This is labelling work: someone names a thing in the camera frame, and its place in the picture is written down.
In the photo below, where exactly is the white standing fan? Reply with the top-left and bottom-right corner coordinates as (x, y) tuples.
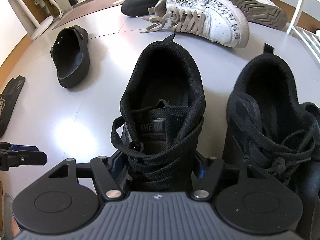
(8, 0), (54, 41)

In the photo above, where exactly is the white printed sneaker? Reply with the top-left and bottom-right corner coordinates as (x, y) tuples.
(142, 0), (249, 48)

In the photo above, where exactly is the brown door mat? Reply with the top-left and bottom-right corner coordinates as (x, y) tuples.
(52, 0), (125, 30)

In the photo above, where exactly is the white shoe rack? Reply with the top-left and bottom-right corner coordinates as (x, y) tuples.
(286, 0), (319, 64)

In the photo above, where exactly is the white sneaker, grey sole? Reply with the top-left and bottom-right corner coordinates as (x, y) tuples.
(229, 0), (288, 30)

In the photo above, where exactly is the black Bear slide sandal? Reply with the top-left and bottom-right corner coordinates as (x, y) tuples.
(0, 75), (25, 137)

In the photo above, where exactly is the black lace-up sneaker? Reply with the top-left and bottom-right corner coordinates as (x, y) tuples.
(222, 44), (319, 239)
(111, 36), (206, 192)

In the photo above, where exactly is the black clog with strap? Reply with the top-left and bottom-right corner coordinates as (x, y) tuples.
(50, 25), (90, 88)

